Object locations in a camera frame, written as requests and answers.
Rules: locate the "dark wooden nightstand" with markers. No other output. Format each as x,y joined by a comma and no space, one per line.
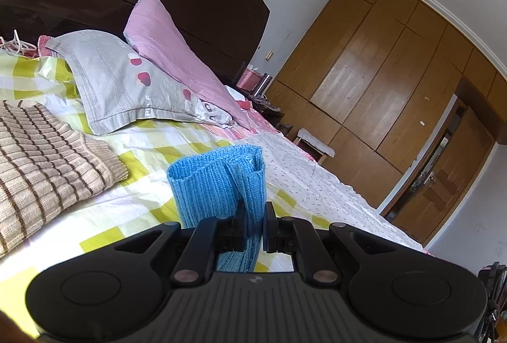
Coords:
271,111

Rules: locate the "pink pillow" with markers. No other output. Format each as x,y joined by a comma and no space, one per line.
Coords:
170,42

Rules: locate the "grey pillow with hearts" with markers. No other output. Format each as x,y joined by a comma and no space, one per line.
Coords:
119,85

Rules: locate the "wooden door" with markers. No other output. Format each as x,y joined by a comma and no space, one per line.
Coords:
447,184

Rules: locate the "wooden wardrobe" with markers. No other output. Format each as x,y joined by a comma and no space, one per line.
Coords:
376,70

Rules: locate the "stool with white cloth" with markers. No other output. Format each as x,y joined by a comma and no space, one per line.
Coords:
315,143

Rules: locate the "yellow checked bed sheet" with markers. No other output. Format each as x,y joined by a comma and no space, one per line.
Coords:
150,176

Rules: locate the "white floral bed sheet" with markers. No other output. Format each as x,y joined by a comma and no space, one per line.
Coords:
317,184

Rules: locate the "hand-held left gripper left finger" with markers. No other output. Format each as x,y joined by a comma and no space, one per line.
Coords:
239,232

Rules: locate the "wall switch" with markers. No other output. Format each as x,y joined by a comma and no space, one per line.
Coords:
269,56

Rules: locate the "beige brown striped sweater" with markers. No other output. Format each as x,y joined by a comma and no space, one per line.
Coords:
47,161

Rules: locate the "steel thermos bottle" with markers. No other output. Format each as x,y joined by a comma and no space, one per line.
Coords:
261,85

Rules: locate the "pink storage box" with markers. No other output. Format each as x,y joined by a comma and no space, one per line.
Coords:
247,79

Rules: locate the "blue striped knit sweater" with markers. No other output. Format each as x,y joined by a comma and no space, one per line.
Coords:
210,184

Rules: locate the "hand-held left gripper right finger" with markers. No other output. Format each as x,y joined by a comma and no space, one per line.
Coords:
270,232

